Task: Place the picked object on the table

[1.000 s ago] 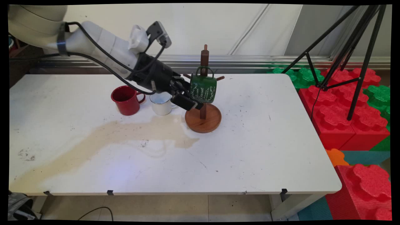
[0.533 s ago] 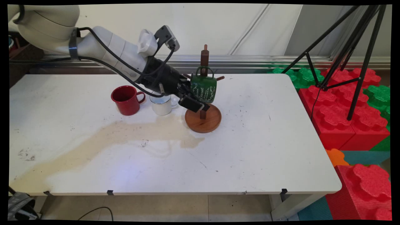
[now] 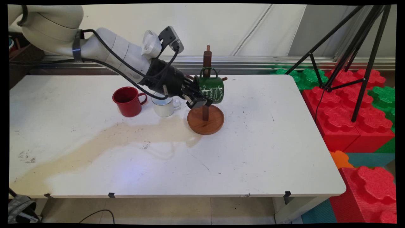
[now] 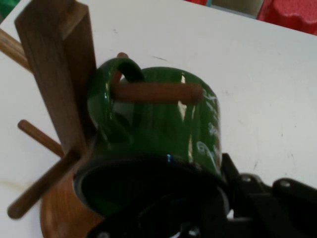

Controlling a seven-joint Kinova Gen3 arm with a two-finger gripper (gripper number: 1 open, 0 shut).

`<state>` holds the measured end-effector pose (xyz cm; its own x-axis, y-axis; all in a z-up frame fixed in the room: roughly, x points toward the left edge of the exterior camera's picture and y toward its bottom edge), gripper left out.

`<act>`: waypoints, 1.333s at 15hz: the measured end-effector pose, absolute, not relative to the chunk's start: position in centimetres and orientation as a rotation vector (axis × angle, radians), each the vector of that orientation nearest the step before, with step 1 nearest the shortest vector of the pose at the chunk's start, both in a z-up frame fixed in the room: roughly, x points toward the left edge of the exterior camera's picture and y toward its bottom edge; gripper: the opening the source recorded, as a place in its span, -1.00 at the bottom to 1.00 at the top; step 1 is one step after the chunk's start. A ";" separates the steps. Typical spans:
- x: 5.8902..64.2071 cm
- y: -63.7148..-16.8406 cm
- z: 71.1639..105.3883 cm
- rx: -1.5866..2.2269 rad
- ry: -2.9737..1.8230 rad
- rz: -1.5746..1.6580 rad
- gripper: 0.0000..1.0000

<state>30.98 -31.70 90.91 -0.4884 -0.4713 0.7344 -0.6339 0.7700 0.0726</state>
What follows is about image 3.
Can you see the teal foam block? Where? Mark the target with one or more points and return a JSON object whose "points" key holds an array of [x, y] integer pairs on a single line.
{"points": [[319, 213], [370, 160]]}

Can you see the grey bag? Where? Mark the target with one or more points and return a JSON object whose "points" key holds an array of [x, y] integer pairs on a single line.
{"points": [[19, 209]]}

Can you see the aluminium wall rail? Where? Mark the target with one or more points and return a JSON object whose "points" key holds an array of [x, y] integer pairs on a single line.
{"points": [[253, 63]]}

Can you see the green foam block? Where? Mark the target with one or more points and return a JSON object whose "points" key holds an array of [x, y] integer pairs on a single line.
{"points": [[387, 147], [308, 77], [384, 96]]}

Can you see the black table edge clip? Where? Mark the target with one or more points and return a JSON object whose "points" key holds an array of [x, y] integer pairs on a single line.
{"points": [[111, 195], [287, 193]]}

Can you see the wooden mug tree stand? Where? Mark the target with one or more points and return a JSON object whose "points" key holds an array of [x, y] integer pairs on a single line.
{"points": [[205, 125]]}

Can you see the red enamel mug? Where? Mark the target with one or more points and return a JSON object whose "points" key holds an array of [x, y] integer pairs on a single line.
{"points": [[128, 104]]}

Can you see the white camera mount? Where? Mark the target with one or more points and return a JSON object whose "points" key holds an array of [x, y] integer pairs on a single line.
{"points": [[150, 44]]}

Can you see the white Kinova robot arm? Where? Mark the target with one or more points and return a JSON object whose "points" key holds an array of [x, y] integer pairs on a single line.
{"points": [[57, 28]]}

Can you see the orange foam piece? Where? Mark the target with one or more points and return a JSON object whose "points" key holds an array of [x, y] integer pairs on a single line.
{"points": [[340, 160]]}

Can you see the white table leg frame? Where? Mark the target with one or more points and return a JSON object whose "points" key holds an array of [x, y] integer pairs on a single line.
{"points": [[294, 210]]}

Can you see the black tripod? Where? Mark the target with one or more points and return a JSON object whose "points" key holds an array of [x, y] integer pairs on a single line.
{"points": [[372, 57]]}

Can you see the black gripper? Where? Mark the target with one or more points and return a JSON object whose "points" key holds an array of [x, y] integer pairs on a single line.
{"points": [[166, 79]]}

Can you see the large red foam block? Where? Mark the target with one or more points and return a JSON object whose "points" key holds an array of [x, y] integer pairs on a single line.
{"points": [[332, 126]]}

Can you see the green enamel mug white print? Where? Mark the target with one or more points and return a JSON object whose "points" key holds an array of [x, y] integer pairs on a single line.
{"points": [[213, 88]]}

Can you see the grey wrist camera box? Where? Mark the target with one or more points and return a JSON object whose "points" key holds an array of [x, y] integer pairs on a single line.
{"points": [[171, 36]]}

